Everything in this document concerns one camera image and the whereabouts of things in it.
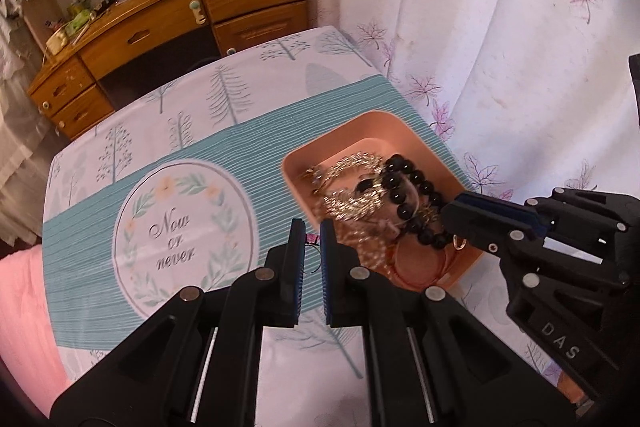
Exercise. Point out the gold earring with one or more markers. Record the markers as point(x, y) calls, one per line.
point(460, 244)

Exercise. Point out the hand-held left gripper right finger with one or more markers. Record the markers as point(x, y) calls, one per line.
point(326, 272)

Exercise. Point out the pink blanket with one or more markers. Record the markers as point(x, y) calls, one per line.
point(25, 332)

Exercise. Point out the white curtain with purple leaves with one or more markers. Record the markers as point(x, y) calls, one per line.
point(475, 32)

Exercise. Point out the orange plastic tray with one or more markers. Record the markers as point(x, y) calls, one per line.
point(320, 207)

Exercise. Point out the wooden desk with drawers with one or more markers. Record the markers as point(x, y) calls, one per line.
point(150, 32)

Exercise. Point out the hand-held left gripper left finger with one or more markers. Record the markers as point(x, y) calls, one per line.
point(298, 272)

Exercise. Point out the green white drawer hanger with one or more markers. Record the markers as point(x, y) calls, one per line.
point(196, 12)

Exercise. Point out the tree print teal tablecloth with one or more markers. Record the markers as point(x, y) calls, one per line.
point(200, 117)

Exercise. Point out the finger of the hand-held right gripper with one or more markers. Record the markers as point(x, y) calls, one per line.
point(480, 227)
point(570, 207)

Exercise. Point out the beige cloth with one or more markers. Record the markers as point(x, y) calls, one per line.
point(15, 132)

